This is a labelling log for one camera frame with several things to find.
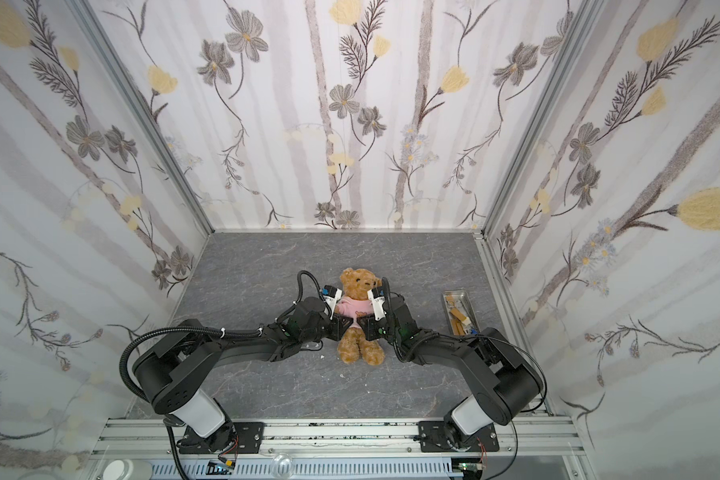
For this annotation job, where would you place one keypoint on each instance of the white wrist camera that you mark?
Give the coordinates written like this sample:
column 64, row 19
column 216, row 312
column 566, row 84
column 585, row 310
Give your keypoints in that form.
column 331, row 296
column 377, row 297

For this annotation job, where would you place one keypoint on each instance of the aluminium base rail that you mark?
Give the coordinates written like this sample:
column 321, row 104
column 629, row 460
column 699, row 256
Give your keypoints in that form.
column 535, row 446

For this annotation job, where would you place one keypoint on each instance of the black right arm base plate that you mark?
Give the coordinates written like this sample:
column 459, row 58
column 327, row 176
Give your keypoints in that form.
column 439, row 436

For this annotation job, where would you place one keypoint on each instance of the metal tray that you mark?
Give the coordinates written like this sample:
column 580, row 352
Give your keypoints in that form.
column 465, row 298

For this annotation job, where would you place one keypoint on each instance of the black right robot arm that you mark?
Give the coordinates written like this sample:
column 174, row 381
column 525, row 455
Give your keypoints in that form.
column 501, row 382

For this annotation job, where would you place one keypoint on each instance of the pink bear hoodie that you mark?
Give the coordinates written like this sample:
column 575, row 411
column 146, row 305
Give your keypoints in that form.
column 354, row 308

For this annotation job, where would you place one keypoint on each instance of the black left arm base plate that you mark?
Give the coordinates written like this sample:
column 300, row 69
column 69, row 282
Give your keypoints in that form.
column 231, row 437

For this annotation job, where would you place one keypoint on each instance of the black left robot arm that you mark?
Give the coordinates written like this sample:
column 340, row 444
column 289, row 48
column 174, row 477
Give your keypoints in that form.
column 167, row 367

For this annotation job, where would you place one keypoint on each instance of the wooden pieces in tray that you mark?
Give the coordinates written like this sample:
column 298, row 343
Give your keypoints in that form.
column 460, row 318

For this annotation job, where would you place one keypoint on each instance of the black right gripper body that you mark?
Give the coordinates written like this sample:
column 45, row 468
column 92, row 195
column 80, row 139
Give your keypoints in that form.
column 381, row 326

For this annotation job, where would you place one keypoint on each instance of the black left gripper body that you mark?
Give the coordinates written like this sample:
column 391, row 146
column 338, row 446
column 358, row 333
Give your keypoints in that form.
column 337, row 326

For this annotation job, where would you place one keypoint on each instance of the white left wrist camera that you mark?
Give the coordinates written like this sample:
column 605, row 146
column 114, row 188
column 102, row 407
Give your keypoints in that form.
column 331, row 296

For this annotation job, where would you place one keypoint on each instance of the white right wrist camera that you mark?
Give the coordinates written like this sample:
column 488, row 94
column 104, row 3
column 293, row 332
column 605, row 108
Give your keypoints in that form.
column 377, row 297

